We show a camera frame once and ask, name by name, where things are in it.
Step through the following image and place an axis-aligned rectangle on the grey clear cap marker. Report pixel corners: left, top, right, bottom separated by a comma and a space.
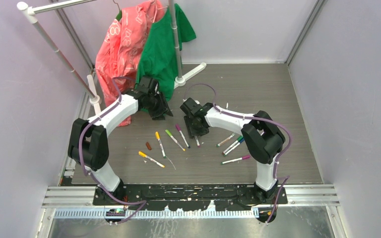
216, 133, 235, 147

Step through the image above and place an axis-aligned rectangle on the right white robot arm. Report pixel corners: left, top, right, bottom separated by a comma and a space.
180, 98, 286, 204

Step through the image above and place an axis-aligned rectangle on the magenta cap marker right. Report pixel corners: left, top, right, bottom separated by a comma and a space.
220, 155, 251, 165

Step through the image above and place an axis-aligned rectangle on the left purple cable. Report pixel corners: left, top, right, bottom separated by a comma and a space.
78, 76, 148, 226

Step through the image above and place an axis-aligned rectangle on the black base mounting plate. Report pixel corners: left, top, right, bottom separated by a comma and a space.
93, 183, 288, 213

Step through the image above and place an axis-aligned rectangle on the orange cap marker upper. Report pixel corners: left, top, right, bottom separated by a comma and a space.
155, 131, 167, 159

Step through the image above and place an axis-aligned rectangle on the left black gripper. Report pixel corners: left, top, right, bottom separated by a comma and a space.
144, 92, 173, 120

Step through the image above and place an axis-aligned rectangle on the brown pen cap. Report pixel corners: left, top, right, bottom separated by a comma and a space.
145, 142, 152, 150

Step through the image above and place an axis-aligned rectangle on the light green cap marker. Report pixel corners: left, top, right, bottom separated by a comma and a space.
165, 129, 185, 151

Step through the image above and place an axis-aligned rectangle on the pink patterned shirt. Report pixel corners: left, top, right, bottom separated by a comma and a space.
94, 0, 167, 127

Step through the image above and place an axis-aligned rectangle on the purple cable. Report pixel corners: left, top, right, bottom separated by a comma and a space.
78, 76, 148, 226
184, 83, 293, 226

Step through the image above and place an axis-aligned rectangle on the orange cap marker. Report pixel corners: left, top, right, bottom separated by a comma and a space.
138, 151, 165, 168
155, 131, 167, 159

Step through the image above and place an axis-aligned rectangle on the white clothes rack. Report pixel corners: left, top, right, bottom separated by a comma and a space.
16, 0, 206, 114

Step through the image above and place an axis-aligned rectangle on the orange cap marker lower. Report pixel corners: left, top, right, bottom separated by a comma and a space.
138, 151, 165, 168

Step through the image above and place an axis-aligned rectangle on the black cap marker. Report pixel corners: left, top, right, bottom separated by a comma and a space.
195, 136, 201, 148

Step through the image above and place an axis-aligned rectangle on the purple cap marker left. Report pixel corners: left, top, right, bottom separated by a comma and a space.
175, 123, 190, 148

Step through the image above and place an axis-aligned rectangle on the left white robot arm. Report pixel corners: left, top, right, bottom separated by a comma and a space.
67, 76, 173, 205

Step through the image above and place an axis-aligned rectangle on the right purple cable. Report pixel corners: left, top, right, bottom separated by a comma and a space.
184, 83, 293, 226

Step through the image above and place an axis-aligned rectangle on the blue cap marker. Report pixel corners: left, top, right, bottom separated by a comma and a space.
223, 138, 244, 156

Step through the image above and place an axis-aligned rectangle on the green t-shirt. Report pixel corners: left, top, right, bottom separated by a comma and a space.
136, 11, 178, 100

